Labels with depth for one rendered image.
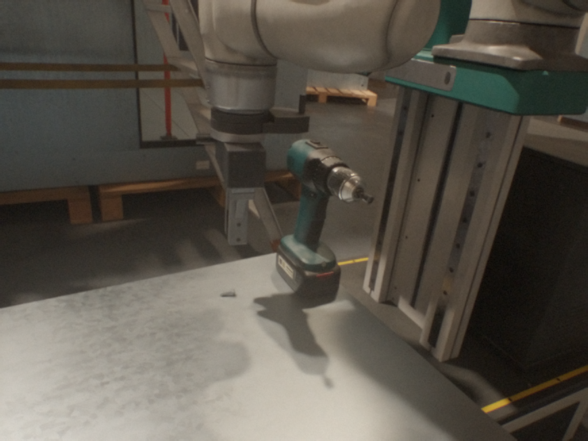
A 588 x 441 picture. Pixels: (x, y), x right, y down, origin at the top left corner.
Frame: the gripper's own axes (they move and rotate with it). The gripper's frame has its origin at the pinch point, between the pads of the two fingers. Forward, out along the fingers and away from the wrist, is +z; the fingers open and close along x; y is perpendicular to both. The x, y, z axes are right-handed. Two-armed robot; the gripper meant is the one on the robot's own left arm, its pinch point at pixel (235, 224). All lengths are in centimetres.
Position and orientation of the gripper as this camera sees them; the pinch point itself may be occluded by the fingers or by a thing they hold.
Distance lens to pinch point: 65.6
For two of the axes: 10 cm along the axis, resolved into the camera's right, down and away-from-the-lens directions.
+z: -0.9, 9.1, 4.2
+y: -9.6, 0.4, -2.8
